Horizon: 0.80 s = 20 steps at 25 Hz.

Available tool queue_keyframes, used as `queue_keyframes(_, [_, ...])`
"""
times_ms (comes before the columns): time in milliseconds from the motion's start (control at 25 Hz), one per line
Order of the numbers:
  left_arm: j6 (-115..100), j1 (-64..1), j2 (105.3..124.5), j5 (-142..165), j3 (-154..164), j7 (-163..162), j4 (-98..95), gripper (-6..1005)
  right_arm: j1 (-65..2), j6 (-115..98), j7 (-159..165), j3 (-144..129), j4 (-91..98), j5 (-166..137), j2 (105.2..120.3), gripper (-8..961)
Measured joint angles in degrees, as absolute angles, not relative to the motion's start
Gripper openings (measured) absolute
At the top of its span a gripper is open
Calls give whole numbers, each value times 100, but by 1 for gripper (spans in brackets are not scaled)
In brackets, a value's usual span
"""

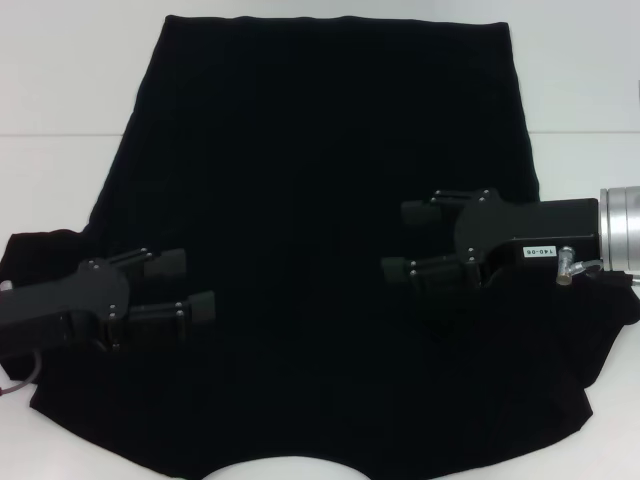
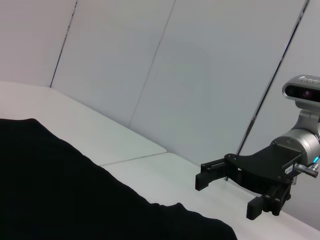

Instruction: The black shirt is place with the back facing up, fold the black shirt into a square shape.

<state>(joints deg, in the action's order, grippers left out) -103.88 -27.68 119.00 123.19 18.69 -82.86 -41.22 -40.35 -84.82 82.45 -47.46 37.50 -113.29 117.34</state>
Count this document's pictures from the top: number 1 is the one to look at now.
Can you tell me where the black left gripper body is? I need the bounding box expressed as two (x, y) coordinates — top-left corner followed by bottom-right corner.
(0, 257), (131, 361)

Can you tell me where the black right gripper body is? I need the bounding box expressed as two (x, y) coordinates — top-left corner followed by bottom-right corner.
(452, 192), (604, 286)

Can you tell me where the black shirt with FREE print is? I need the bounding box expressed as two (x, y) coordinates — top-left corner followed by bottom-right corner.
(0, 14), (640, 480)

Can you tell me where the right gripper cable with plug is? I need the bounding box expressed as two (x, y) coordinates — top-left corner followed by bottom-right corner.
(556, 245), (640, 290)

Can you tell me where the gripper cable with plug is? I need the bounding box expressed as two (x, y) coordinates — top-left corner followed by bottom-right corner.
(0, 349), (42, 397)
(556, 245), (640, 290)

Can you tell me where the left gripper cable with plug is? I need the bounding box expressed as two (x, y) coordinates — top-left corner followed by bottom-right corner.
(0, 349), (42, 397)

